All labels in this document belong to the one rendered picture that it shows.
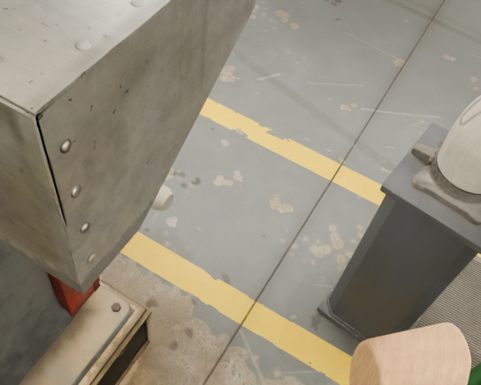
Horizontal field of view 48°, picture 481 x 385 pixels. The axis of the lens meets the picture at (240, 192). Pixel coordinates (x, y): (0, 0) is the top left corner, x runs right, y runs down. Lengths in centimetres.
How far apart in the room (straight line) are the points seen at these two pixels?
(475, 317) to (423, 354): 180
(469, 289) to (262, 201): 80
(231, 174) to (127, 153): 186
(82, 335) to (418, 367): 127
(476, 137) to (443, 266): 36
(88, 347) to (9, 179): 124
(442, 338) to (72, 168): 18
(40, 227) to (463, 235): 111
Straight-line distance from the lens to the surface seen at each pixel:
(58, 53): 22
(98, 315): 151
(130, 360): 174
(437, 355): 28
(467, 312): 207
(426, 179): 133
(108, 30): 23
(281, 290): 189
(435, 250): 139
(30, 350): 144
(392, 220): 139
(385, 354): 27
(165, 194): 50
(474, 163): 124
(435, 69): 286
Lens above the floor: 167
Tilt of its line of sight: 53 degrees down
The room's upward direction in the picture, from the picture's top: 10 degrees clockwise
